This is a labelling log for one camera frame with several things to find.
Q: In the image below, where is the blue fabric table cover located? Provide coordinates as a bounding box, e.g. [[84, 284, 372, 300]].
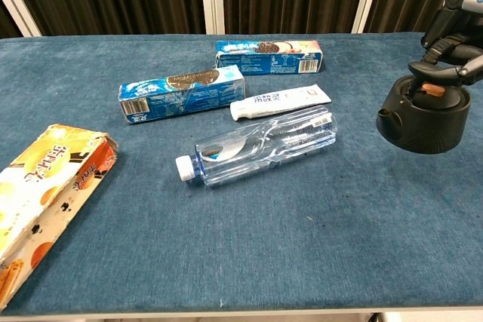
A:
[[0, 32, 483, 316]]

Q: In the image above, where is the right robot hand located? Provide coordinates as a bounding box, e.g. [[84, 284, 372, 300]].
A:
[[406, 0, 483, 87]]

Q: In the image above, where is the white toothpaste tube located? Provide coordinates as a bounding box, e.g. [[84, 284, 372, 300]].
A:
[[229, 83, 333, 122]]

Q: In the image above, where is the black kettle with orange knob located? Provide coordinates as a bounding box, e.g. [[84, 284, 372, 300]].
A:
[[375, 73, 472, 155]]

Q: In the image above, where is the blue cookie box brown oval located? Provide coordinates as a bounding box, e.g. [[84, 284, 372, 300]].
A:
[[118, 64, 246, 124]]

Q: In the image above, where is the clear plastic water bottle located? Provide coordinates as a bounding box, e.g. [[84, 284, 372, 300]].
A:
[[174, 104, 338, 189]]

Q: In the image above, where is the yellow orange torn snack box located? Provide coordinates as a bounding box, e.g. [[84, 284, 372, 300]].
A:
[[0, 123, 118, 311]]

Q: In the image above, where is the blue cookie box pink end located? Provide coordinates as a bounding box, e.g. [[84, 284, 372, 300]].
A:
[[214, 39, 325, 77]]

